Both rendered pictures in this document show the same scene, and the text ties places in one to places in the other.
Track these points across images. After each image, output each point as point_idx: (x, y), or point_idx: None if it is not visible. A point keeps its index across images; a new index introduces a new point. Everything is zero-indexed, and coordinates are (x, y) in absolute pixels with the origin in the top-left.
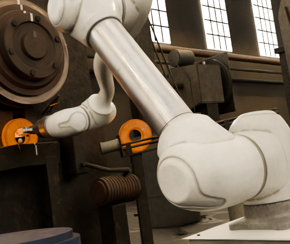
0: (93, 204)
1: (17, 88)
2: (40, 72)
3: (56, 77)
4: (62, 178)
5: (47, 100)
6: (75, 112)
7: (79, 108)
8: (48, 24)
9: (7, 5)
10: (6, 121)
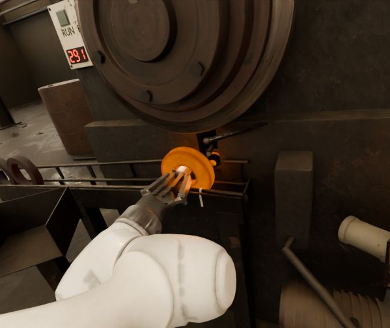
0: (336, 266)
1: (156, 111)
2: (164, 92)
3: (238, 79)
4: None
5: (281, 91)
6: (57, 294)
7: (108, 265)
8: None
9: None
10: (187, 138)
